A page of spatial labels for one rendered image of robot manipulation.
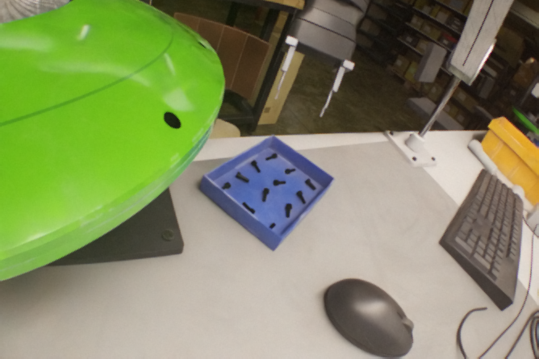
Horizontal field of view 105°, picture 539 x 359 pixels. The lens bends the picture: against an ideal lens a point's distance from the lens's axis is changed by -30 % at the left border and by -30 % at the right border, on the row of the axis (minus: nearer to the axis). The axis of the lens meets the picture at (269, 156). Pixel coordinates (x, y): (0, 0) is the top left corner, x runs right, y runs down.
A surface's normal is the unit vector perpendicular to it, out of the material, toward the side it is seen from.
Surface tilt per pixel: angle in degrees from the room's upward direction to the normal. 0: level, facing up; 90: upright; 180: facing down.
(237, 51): 90
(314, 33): 62
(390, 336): 45
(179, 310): 0
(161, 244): 0
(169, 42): 22
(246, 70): 90
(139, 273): 0
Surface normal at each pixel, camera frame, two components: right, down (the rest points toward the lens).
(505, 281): 0.26, -0.80
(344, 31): 0.05, 0.12
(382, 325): 0.01, -0.28
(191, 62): 0.68, -0.59
